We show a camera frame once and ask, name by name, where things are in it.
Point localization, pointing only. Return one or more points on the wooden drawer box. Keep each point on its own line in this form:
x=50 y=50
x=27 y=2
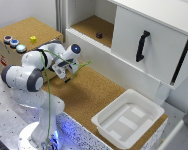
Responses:
x=30 y=31

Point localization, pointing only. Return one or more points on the green button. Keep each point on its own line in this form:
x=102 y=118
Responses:
x=21 y=48

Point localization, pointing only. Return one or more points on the purple block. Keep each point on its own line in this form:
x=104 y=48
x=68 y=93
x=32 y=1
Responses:
x=99 y=34

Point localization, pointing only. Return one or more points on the white cabinet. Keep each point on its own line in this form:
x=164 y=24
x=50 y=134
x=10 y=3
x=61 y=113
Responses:
x=104 y=56

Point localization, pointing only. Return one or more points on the blue button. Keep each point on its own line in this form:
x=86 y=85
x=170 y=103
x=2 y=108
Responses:
x=14 y=42

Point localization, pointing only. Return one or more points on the yellow block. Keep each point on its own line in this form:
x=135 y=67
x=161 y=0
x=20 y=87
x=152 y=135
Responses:
x=33 y=39

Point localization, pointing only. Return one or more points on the white sliding door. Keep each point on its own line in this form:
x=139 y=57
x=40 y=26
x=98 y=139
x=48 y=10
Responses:
x=150 y=40

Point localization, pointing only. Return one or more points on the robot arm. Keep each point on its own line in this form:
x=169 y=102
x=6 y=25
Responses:
x=25 y=77

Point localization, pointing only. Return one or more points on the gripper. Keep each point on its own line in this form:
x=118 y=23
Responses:
x=63 y=69

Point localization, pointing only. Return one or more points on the red button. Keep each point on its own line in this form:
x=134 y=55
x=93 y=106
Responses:
x=8 y=39

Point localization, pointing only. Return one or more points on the white plastic box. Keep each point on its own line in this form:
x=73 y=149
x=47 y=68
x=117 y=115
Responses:
x=127 y=117

